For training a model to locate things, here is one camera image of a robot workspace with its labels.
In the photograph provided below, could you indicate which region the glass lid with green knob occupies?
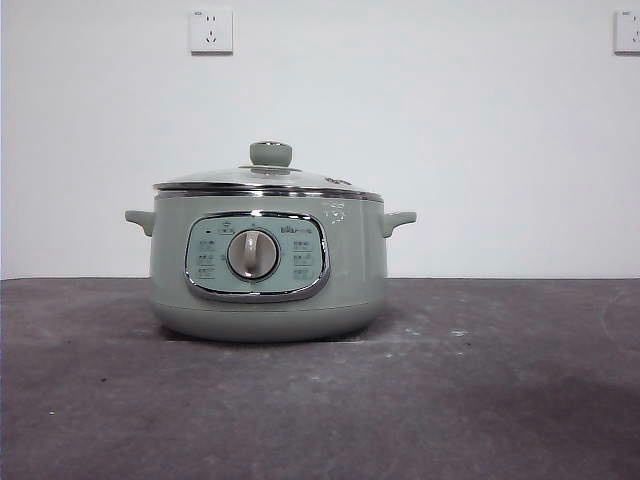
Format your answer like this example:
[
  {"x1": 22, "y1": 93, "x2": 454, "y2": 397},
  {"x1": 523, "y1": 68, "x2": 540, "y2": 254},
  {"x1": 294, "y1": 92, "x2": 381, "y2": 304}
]
[{"x1": 152, "y1": 141, "x2": 384, "y2": 200}]

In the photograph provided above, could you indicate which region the white wall socket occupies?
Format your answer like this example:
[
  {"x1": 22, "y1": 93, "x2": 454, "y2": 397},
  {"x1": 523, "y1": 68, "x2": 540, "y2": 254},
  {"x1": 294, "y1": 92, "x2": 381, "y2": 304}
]
[
  {"x1": 188, "y1": 7, "x2": 234, "y2": 56},
  {"x1": 613, "y1": 9, "x2": 640, "y2": 55}
]

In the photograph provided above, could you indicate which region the pale green electric pot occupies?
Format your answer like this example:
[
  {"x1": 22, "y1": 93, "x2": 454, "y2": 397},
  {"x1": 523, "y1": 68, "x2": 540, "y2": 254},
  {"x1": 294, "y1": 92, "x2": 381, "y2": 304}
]
[{"x1": 123, "y1": 193, "x2": 418, "y2": 344}]

